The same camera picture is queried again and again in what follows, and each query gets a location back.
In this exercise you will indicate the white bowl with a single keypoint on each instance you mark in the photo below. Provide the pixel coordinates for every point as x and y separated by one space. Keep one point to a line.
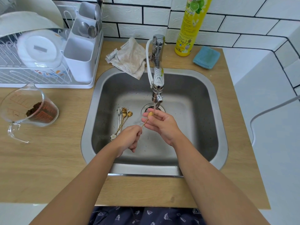
25 22

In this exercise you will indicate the beige dish cloth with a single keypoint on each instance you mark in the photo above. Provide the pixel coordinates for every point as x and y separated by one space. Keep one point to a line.
131 58

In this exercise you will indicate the white spoon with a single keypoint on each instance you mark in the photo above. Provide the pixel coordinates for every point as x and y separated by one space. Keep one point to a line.
97 12

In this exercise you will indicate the person's right forearm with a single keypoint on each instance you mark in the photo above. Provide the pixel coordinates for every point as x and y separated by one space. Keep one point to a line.
215 182

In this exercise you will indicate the small white sachet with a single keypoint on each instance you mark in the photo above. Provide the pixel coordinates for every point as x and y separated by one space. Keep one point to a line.
111 54

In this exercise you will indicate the stainless steel sink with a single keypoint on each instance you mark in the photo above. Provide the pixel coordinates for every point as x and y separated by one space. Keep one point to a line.
187 110

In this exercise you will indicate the person's left hand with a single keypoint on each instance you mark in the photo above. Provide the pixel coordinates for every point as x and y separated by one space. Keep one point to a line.
126 139

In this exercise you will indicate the gold spoon with ornate bowl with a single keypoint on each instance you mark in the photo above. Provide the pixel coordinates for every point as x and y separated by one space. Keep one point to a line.
123 114

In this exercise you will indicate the blue sponge cloth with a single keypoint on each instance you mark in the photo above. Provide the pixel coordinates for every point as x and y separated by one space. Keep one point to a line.
206 57

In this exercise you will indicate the person's left forearm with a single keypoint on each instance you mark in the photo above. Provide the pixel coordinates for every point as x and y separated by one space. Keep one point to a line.
77 185

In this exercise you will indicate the person's left thumb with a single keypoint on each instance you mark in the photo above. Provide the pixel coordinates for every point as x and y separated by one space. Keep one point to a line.
138 131

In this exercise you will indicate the sink drain strainer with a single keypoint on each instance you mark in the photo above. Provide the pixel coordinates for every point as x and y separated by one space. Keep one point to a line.
146 108

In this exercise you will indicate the person's right hand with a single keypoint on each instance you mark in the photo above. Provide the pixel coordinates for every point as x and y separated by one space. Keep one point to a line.
165 128

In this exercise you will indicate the glass measuring jug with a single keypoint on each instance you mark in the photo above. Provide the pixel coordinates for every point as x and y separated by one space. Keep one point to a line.
25 110

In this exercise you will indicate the white round plate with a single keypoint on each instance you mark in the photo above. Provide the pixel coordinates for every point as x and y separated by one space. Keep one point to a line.
39 49

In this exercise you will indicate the silver fork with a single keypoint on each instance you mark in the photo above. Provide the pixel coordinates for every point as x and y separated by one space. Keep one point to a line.
99 24

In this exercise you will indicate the white plastic cutlery holder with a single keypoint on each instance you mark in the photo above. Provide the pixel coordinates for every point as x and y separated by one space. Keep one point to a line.
79 53

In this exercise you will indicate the brown coffee grounds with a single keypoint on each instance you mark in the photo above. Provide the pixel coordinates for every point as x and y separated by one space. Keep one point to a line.
43 112

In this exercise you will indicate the dark patterned shorts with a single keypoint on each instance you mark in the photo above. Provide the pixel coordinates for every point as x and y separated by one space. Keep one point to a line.
145 216

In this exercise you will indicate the person's right thumb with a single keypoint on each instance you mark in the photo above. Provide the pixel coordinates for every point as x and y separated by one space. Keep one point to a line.
156 113

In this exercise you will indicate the gold teaspoon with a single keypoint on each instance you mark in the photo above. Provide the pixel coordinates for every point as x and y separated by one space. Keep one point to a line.
145 121

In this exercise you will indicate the gold spoon with round bowl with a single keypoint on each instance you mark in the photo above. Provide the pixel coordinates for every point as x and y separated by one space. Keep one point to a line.
127 117

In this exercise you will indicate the large white plate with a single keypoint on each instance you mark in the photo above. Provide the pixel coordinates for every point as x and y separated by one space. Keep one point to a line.
48 9

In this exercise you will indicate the chrome faucet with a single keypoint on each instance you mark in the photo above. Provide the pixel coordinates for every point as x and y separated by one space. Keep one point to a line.
158 48

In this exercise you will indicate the patterned plate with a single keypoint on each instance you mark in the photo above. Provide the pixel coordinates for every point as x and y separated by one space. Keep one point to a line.
52 73

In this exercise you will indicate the yellow dish soap bottle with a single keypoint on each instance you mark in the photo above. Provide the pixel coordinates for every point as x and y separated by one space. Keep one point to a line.
191 25

